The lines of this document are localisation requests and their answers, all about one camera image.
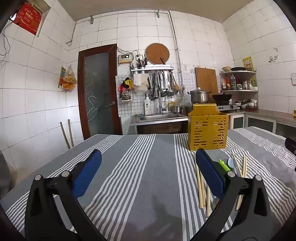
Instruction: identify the light blue plastic spoon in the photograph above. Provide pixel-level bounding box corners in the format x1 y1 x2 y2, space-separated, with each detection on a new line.
227 157 238 176

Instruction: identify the steel cooking pot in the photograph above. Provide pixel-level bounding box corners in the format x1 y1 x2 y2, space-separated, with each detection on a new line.
187 87 211 104

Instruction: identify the wall control box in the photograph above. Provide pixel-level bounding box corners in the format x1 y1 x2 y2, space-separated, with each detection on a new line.
118 54 133 64

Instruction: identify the green plastic utensil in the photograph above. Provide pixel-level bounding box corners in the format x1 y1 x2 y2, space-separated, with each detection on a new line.
219 160 231 172

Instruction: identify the grey striped tablecloth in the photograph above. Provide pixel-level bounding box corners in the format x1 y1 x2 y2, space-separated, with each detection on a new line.
1 127 295 240

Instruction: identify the yellow plastic utensil holder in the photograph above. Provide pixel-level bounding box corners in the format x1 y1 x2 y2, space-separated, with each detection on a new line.
188 103 229 151

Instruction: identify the black wok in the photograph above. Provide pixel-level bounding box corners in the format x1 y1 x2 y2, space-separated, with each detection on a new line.
212 93 232 105

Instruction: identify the rectangular wooden cutting board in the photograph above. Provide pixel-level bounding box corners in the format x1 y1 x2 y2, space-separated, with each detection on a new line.
195 67 218 103

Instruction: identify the brown framed glass door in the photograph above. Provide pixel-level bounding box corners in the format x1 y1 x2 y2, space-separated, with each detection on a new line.
78 44 122 140

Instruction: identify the red box in window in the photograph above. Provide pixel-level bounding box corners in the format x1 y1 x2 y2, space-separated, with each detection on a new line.
13 2 42 35

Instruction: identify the corner shelf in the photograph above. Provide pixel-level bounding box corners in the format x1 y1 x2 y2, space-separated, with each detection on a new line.
219 70 258 92

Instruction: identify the white soap bottle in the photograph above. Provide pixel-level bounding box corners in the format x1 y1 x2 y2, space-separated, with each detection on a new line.
144 96 151 115

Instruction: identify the gas stove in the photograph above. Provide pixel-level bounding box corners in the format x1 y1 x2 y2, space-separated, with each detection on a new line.
217 104 239 112

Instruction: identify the wall utensil rack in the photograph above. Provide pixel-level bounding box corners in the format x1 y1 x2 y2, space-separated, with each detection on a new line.
130 64 174 74

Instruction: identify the kitchen faucet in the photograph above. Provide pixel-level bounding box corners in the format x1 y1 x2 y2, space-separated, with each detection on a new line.
158 90 167 114

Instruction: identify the steel sink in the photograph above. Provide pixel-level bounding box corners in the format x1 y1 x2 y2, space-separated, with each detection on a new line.
137 113 187 123

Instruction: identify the yellow wall poster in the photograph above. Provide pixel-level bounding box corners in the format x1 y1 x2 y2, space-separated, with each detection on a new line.
242 56 255 72

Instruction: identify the hanging plastic bag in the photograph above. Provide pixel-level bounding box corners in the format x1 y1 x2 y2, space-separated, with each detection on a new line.
62 66 77 91

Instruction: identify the wooden stick by wall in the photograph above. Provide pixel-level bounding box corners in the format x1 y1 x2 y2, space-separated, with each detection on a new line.
60 121 71 149
68 119 74 147

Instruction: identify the round wooden board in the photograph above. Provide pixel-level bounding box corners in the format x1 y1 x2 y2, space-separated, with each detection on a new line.
145 43 170 64

